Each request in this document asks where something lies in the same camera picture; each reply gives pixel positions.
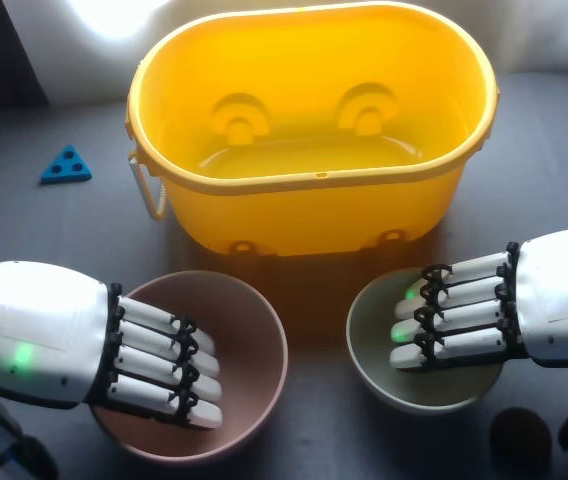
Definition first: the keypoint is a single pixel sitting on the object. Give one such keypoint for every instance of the blue triangle block with holes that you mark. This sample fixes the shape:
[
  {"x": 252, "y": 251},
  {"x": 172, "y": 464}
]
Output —
[{"x": 66, "y": 167}]

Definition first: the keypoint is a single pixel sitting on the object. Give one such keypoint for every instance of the small pale green bowl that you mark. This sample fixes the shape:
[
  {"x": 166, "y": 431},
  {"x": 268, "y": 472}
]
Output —
[{"x": 369, "y": 345}]

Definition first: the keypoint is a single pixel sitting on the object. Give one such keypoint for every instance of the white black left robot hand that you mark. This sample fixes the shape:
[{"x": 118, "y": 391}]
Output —
[{"x": 39, "y": 325}]

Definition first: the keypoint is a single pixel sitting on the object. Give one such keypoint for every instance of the large pink bowl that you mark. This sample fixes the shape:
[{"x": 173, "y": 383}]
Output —
[{"x": 249, "y": 325}]

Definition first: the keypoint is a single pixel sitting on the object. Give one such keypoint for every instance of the yellow plastic tub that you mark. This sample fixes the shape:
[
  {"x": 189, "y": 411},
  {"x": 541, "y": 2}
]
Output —
[{"x": 314, "y": 215}]

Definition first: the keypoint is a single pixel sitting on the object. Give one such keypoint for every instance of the grey table cloth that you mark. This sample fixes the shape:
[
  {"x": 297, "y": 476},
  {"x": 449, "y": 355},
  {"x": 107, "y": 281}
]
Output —
[{"x": 314, "y": 440}]

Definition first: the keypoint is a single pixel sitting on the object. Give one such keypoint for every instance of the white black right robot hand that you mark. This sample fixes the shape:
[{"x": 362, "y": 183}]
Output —
[{"x": 564, "y": 295}]

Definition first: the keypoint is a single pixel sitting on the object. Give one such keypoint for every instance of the round dark chocolate cookie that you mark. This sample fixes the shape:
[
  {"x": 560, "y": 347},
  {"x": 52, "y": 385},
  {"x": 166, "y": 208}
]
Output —
[{"x": 519, "y": 440}]

